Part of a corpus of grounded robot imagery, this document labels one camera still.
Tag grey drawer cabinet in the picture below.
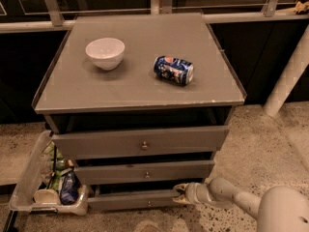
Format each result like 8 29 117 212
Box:
31 13 247 191

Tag metal railing frame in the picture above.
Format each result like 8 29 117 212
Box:
0 0 309 33

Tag grey top drawer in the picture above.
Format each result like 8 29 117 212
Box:
52 126 229 160

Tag grey bottom drawer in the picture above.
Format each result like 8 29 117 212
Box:
88 182 178 211

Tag grey drawer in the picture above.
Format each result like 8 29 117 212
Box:
88 182 178 211
74 160 214 185
52 126 229 160

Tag clear plastic bin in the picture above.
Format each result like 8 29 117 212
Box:
9 130 89 216

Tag white ceramic bowl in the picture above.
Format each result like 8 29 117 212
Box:
85 38 126 71

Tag white diagonal post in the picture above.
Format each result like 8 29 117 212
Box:
263 26 309 117

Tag white cup in bin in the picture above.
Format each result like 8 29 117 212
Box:
34 189 61 205

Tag blue snack bag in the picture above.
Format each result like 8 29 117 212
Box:
59 168 80 205

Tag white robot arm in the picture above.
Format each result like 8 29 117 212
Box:
173 178 309 232

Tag green snack packets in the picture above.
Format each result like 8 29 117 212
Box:
40 142 68 191

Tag blue soda can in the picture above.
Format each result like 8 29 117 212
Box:
154 56 194 86

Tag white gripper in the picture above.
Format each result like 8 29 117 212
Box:
172 183 214 205

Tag grey middle drawer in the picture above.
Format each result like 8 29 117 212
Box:
74 160 214 185

